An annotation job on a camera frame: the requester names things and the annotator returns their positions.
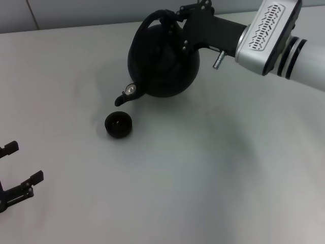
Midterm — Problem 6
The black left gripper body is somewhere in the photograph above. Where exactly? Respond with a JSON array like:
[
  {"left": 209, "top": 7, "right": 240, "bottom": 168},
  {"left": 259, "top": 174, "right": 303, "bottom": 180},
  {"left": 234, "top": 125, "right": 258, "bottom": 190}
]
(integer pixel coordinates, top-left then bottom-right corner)
[{"left": 0, "top": 179, "right": 8, "bottom": 213}]

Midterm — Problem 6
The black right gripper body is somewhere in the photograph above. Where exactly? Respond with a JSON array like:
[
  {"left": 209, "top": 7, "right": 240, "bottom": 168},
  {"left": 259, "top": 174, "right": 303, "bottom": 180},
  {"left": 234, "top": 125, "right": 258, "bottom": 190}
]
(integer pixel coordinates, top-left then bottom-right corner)
[{"left": 182, "top": 7, "right": 247, "bottom": 58}]

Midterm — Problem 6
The black round teapot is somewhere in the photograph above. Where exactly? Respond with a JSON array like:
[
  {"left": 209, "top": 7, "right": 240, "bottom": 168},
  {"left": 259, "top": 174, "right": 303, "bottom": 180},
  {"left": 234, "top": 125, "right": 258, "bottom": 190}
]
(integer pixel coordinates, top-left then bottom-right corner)
[{"left": 114, "top": 9, "right": 201, "bottom": 107}]

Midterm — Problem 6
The dark brown teacup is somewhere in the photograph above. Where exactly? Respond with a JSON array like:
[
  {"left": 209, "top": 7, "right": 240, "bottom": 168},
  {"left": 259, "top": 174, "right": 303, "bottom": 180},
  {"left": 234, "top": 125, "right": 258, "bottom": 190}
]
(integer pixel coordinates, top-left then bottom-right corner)
[{"left": 105, "top": 111, "right": 133, "bottom": 139}]

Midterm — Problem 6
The silver right gripper cable connector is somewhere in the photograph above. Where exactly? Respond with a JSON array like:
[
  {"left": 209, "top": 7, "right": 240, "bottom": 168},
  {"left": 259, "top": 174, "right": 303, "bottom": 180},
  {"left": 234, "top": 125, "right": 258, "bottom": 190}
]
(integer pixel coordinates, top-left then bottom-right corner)
[{"left": 212, "top": 49, "right": 228, "bottom": 70}]

